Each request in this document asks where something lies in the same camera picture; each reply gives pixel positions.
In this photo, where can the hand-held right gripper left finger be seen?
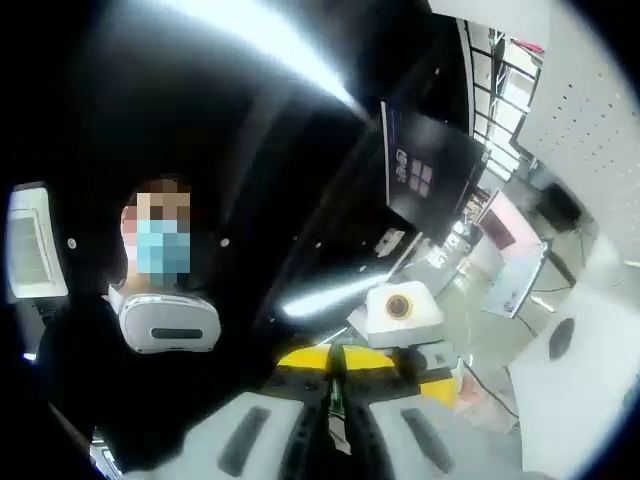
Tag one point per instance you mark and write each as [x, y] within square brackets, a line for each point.
[260, 435]

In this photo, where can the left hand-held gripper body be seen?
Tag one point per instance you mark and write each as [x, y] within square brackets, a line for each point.
[405, 320]

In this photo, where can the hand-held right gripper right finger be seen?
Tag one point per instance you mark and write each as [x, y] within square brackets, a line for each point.
[440, 440]

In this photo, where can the white perforated mounting plate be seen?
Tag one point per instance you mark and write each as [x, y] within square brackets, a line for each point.
[590, 125]

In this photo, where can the ceiling light strip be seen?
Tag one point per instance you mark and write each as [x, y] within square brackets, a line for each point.
[280, 45]
[330, 295]

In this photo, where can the small white box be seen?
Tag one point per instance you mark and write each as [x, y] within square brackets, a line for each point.
[390, 241]

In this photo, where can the white side desk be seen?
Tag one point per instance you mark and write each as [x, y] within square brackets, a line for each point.
[520, 280]

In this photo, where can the black computer mouse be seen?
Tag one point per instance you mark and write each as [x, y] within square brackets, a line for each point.
[562, 339]

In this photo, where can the white VR headset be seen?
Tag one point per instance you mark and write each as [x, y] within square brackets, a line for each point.
[170, 315]

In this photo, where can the person's black clothing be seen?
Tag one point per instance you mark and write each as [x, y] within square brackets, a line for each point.
[100, 395]

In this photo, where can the dark equipment cabinet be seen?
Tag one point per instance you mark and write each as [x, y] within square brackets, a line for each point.
[560, 207]

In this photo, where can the round ceiling spotlight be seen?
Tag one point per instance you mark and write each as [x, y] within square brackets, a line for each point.
[225, 243]
[72, 243]

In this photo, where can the ceiling air conditioner unit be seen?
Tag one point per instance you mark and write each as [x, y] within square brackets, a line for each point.
[35, 240]

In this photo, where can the black wall screen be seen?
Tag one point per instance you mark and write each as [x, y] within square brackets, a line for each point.
[435, 165]

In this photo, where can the black framed glass wall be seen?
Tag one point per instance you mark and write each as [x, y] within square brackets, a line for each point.
[505, 90]

